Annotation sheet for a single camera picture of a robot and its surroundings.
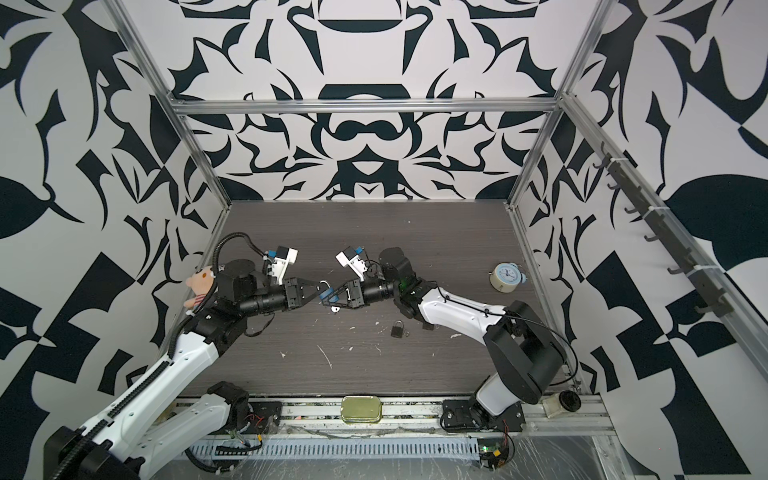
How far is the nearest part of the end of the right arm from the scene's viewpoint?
0.67 metres

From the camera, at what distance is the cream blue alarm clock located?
37.7 inches

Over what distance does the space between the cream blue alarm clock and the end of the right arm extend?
505 millimetres

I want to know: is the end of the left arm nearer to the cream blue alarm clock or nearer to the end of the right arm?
the end of the right arm

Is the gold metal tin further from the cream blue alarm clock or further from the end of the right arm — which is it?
the cream blue alarm clock
